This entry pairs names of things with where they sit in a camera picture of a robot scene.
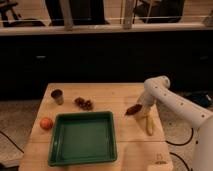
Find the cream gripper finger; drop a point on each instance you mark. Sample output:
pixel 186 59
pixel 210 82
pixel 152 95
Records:
pixel 143 113

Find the dark grape bunch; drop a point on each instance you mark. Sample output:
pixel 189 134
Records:
pixel 83 104

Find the dark metal cup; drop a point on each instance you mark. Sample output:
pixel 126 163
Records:
pixel 57 95

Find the green plastic tray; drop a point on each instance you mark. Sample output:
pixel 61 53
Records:
pixel 83 138

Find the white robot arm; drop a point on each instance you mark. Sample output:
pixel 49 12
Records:
pixel 201 119

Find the wooden railing post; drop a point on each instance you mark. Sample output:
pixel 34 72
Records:
pixel 67 16
pixel 128 13

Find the orange round fruit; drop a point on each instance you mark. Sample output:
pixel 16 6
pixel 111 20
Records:
pixel 46 123

